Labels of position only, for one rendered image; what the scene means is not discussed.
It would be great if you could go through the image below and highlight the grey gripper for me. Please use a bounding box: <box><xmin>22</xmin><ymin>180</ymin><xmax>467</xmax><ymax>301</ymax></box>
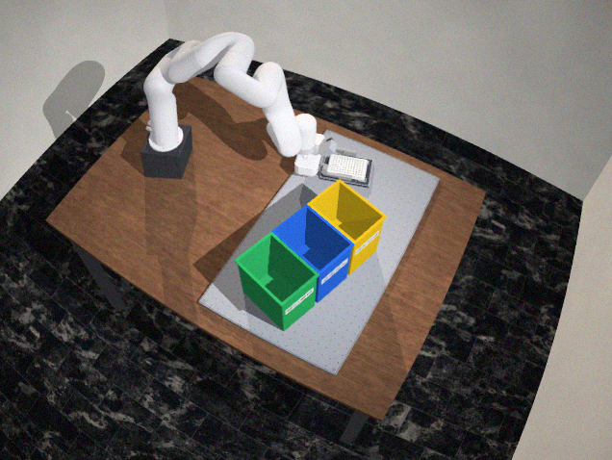
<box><xmin>294</xmin><ymin>134</ymin><xmax>357</xmax><ymax>181</ymax></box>

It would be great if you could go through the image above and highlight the yellow recycling bin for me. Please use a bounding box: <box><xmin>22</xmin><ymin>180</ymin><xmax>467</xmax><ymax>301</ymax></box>
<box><xmin>307</xmin><ymin>180</ymin><xmax>386</xmax><ymax>275</ymax></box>

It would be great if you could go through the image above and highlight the green open bin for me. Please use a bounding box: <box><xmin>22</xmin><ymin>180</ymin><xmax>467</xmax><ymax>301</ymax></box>
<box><xmin>234</xmin><ymin>232</ymin><xmax>319</xmax><ymax>331</ymax></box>

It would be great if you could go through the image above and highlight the blue bin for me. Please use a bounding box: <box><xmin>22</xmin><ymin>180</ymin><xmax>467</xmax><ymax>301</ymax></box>
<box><xmin>271</xmin><ymin>204</ymin><xmax>355</xmax><ymax>303</ymax></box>

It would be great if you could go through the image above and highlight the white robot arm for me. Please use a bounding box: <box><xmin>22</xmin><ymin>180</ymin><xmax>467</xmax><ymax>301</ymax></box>
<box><xmin>143</xmin><ymin>32</ymin><xmax>337</xmax><ymax>158</ymax></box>

